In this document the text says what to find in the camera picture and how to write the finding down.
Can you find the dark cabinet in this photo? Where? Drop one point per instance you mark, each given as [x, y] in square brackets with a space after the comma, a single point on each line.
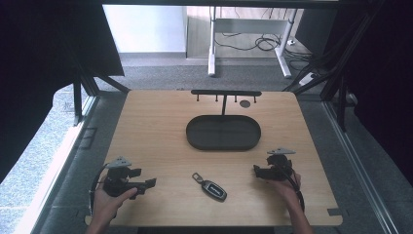
[313, 31]

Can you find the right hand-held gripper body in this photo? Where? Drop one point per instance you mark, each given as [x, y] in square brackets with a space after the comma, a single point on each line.
[278, 164]

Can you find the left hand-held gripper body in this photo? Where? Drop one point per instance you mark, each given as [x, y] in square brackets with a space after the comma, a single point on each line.
[114, 185]

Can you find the white metal desk frame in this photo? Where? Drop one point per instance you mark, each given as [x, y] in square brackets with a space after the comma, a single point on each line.
[211, 48]

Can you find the black curtain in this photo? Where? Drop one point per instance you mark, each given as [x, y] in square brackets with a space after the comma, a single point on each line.
[383, 81]
[39, 65]

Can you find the grey round table cap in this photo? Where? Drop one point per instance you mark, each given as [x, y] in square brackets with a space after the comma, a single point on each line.
[244, 104]

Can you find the black key rack with tray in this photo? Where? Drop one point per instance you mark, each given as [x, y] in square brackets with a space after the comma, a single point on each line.
[223, 132]

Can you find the white power strip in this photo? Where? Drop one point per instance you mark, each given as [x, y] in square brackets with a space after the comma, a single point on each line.
[307, 79]

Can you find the aluminium floor rail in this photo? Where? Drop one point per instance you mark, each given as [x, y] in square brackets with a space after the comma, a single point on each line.
[357, 169]

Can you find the black metal stand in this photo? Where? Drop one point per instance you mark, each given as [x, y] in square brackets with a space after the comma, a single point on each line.
[77, 97]
[341, 97]

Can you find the black car key fob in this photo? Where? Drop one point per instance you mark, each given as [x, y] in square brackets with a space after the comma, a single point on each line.
[212, 189]

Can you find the person's left hand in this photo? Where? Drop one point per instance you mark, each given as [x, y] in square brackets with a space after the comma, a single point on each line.
[108, 203]

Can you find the person's right hand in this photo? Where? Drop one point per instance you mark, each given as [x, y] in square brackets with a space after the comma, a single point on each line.
[285, 190]

